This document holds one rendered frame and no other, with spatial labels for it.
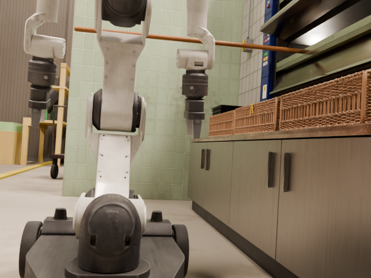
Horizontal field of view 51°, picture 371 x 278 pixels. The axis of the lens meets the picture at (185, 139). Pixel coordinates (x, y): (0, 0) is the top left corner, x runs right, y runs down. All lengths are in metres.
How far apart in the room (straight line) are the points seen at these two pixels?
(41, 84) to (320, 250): 1.00
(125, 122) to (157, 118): 2.38
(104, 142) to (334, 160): 0.71
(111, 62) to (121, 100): 0.13
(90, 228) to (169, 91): 2.87
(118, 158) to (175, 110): 2.46
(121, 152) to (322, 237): 0.67
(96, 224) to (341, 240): 0.64
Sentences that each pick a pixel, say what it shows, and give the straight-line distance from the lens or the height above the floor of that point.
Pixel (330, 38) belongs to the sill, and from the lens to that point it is 2.40.
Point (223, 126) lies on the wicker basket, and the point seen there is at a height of 0.65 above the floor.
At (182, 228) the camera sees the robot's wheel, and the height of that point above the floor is 0.19.
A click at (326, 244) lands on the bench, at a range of 1.21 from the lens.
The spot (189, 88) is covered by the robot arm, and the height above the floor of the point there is 0.69.
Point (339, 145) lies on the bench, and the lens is 1.15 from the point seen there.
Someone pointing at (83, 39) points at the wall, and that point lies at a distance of 3.79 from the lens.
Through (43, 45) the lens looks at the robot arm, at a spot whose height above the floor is 0.79.
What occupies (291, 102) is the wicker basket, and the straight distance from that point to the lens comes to 1.56.
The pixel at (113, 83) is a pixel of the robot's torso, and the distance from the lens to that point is 1.31.
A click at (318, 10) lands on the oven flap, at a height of 1.37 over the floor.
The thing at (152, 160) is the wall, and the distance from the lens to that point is 3.67.
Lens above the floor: 0.49
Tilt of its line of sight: 2 degrees up
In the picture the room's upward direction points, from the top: 3 degrees clockwise
